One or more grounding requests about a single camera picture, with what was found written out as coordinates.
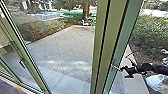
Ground green framed glass door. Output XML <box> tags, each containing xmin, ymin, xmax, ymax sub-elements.
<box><xmin>0</xmin><ymin>0</ymin><xmax>112</xmax><ymax>94</ymax></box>

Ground green hedge outdoors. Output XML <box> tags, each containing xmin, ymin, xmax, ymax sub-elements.
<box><xmin>129</xmin><ymin>13</ymin><xmax>168</xmax><ymax>62</ymax></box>

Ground small white outdoor object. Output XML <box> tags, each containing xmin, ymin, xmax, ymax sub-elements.
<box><xmin>81</xmin><ymin>19</ymin><xmax>93</xmax><ymax>28</ymax></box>

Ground green tree outdoors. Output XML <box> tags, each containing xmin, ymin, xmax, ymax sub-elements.
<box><xmin>49</xmin><ymin>0</ymin><xmax>99</xmax><ymax>21</ymax></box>

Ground low brown shrub bed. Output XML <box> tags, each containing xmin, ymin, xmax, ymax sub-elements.
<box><xmin>16</xmin><ymin>18</ymin><xmax>84</xmax><ymax>43</ymax></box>

